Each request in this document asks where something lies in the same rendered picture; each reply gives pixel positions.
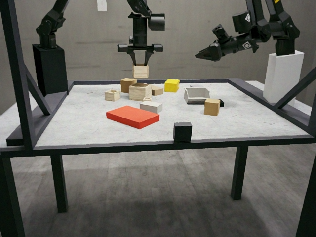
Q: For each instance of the red flat rectangular slab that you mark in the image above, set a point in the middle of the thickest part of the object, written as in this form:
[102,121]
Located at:
[132,116]

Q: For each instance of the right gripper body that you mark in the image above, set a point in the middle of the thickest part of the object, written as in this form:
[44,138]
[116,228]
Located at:
[220,50]

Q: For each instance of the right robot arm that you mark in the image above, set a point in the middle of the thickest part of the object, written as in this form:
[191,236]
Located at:
[256,28]

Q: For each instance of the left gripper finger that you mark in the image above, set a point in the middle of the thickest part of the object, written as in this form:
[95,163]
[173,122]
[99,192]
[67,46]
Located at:
[147,56]
[133,57]

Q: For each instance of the tan rectangular box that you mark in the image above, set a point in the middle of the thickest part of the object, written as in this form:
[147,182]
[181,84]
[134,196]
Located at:
[156,90]

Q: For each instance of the tan cardboard cube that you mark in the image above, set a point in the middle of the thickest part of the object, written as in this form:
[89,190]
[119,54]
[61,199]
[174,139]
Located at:
[212,107]
[125,83]

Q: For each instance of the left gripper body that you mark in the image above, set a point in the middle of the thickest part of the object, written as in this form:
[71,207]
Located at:
[139,43]

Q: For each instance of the yellow rectangular block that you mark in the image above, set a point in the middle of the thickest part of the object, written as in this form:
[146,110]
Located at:
[171,85]

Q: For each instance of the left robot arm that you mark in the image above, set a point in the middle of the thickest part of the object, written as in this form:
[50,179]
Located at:
[54,19]

